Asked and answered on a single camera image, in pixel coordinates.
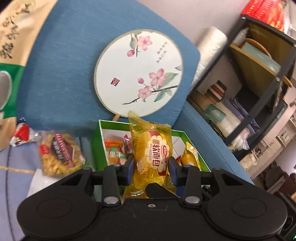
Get yellow soft bread packet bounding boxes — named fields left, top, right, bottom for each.
left=122, top=110, right=176, bottom=200

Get red silver candy packet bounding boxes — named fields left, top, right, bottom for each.
left=123, top=134, right=134, bottom=155

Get black metal shelf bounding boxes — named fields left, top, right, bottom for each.
left=187, top=14, right=296, bottom=163

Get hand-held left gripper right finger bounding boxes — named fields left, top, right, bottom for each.
left=168, top=157, right=246, bottom=206

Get clear plastic film roll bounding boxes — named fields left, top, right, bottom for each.
left=190, top=26, right=228, bottom=93

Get orange green snack packet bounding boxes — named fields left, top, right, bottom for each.
left=104, top=138, right=128, bottom=166

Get small red white packet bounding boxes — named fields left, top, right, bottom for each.
left=10, top=123, right=36, bottom=147

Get striped light blue sofa cover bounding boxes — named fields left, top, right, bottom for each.
left=0, top=144, right=102, bottom=241

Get clear popcorn packet brown label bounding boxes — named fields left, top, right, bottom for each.
left=38, top=130, right=86, bottom=178

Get large beige green snack bag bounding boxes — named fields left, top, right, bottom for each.
left=0, top=0, right=58, bottom=152

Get red packaged box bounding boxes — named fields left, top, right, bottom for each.
left=241, top=0, right=287, bottom=32

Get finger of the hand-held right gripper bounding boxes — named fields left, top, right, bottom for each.
left=145, top=183, right=179, bottom=200

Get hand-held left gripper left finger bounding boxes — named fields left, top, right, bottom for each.
left=59, top=154, right=135, bottom=207

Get clear plastic bags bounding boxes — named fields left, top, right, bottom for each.
left=214, top=98, right=260, bottom=151

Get wooden framed board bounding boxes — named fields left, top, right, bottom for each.
left=230, top=38, right=293, bottom=98

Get green cardboard box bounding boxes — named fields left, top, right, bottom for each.
left=90, top=119, right=211, bottom=173

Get stack of books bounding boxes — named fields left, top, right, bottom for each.
left=205, top=80, right=228, bottom=105

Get white plastic bottle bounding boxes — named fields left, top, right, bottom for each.
left=232, top=27, right=250, bottom=47

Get small yellow snack packet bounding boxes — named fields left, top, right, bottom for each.
left=180, top=142, right=202, bottom=172

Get white paper sheet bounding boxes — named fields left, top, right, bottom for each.
left=27, top=169, right=48, bottom=199

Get round floral hand fan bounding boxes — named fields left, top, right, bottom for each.
left=94, top=29, right=184, bottom=121

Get blue sofa cushion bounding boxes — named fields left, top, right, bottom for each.
left=16, top=0, right=201, bottom=139

